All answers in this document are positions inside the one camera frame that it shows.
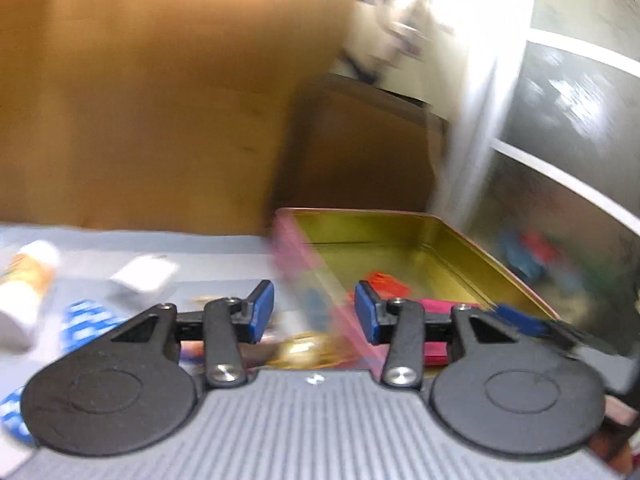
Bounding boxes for blue white patterned packet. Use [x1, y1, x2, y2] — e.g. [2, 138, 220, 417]
[0, 299, 128, 449]

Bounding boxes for white window frame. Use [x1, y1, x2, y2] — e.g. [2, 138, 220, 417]
[430, 0, 640, 246]

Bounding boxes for white charger cube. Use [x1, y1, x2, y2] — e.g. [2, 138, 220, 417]
[107, 254, 180, 309]

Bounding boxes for gold foil packet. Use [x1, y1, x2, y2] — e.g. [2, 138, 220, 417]
[270, 332, 362, 369]

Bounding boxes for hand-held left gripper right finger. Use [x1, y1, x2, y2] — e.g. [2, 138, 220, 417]
[355, 281, 539, 389]

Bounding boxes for white bottle with orange label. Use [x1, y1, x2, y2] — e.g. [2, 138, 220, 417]
[0, 240, 62, 354]

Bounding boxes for white power strip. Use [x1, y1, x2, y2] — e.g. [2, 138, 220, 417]
[345, 0, 443, 83]

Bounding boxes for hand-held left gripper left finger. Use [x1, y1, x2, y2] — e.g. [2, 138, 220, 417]
[111, 280, 275, 389]

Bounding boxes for brown chair back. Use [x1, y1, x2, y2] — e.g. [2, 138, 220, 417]
[272, 74, 451, 222]

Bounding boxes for red packet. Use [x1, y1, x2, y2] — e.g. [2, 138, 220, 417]
[362, 271, 414, 307]

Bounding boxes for pink tin box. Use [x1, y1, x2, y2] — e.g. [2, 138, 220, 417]
[270, 207, 562, 367]

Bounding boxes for red and blue object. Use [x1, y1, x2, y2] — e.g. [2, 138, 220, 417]
[499, 230, 557, 282]

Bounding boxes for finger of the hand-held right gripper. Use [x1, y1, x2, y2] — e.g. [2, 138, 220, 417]
[492, 302, 586, 356]

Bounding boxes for pink packet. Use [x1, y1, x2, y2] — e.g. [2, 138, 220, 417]
[417, 297, 484, 367]

